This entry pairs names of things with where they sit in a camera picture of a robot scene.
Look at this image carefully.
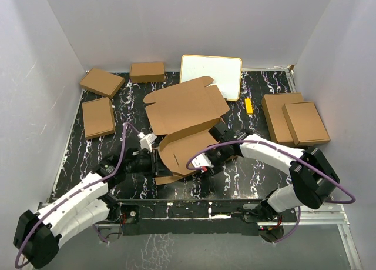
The large cardboard box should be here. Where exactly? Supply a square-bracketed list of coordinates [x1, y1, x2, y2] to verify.
[261, 93, 304, 147]
[143, 76, 229, 185]

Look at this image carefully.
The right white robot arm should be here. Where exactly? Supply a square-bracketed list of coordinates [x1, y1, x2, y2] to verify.
[192, 122, 340, 221]

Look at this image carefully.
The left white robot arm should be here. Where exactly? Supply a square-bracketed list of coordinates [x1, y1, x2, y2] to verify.
[13, 148, 159, 269]

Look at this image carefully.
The folded cardboard box back centre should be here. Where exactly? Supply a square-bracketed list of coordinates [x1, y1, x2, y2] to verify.
[130, 62, 165, 83]

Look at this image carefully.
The small folded cardboard box right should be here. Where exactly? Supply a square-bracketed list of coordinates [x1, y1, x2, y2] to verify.
[282, 101, 330, 147]

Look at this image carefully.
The folded cardboard box back left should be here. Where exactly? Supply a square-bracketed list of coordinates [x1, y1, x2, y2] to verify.
[79, 68, 125, 99]

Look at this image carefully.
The black base bar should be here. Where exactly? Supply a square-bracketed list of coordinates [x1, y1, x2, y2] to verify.
[120, 199, 297, 237]

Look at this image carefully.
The yellow block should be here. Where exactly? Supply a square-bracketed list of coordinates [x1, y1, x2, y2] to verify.
[244, 98, 253, 115]

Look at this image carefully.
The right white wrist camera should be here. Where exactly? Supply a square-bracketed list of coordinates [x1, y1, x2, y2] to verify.
[191, 153, 214, 172]

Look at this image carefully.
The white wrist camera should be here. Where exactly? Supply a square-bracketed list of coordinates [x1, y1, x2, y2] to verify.
[191, 153, 214, 172]
[137, 132, 157, 152]

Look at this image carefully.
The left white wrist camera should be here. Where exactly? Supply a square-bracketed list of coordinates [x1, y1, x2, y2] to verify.
[137, 132, 157, 152]

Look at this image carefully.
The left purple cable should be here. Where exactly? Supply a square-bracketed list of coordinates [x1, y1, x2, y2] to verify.
[14, 122, 142, 268]

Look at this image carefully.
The purple cable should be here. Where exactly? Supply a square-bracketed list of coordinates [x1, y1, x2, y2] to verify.
[186, 139, 355, 206]
[14, 122, 142, 268]

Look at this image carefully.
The white board with yellow frame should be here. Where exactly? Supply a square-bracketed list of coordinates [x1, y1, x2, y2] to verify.
[180, 54, 243, 101]

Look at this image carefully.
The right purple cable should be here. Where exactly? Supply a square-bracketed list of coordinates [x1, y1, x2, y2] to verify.
[186, 139, 355, 206]

